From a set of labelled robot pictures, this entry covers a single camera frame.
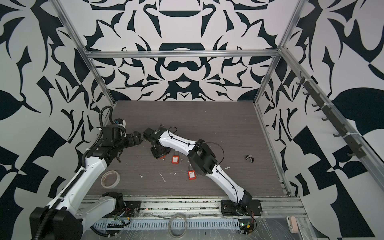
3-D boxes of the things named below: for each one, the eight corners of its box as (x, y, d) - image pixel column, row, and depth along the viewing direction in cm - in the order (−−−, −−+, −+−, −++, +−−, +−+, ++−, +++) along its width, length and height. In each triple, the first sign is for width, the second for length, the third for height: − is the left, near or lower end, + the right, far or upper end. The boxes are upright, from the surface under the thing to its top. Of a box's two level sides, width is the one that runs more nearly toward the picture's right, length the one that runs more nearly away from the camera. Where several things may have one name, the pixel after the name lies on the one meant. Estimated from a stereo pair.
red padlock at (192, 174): (187, 179, 86) (187, 178, 84) (187, 171, 89) (187, 170, 87) (196, 179, 86) (196, 178, 84) (196, 171, 89) (196, 170, 87)
